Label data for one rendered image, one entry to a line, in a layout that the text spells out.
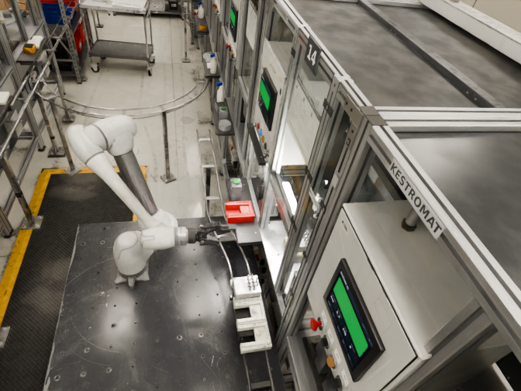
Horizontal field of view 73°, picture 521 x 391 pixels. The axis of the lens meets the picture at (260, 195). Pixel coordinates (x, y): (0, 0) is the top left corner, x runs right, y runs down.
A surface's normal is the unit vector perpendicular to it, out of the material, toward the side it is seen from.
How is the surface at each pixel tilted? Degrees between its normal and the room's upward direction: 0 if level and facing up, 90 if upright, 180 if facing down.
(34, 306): 0
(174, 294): 0
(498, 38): 90
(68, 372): 0
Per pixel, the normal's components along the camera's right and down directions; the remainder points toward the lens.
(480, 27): -0.97, 0.04
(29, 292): 0.13, -0.72
